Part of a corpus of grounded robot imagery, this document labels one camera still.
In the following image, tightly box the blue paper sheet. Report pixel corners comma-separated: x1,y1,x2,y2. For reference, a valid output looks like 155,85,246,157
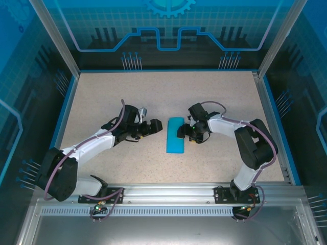
165,116,185,154

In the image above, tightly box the blue table edge trim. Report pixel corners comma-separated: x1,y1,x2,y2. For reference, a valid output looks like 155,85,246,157
262,75,302,186
79,68,259,73

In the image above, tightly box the aluminium mounting rail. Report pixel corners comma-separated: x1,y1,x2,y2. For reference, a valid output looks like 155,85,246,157
34,182,305,205

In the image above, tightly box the aluminium side rail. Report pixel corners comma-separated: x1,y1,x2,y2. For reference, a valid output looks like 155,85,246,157
252,72,292,184

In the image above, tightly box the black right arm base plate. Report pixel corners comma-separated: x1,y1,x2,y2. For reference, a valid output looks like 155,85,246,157
214,186,259,204

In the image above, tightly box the slotted aluminium cable duct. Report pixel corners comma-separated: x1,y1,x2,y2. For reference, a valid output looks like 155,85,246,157
40,207,298,216

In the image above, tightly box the cable connector with green light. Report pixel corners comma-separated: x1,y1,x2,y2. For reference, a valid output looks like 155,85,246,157
92,200,107,213
237,204,256,213

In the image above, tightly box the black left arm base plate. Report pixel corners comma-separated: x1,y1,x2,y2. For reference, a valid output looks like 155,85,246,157
78,187,125,204

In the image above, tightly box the blue printed enclosure panel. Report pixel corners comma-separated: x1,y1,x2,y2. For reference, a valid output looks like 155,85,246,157
0,0,77,245
263,0,327,245
43,0,294,71

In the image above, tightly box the aluminium frame post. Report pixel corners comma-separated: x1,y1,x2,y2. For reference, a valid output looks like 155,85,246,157
257,0,310,79
28,0,81,77

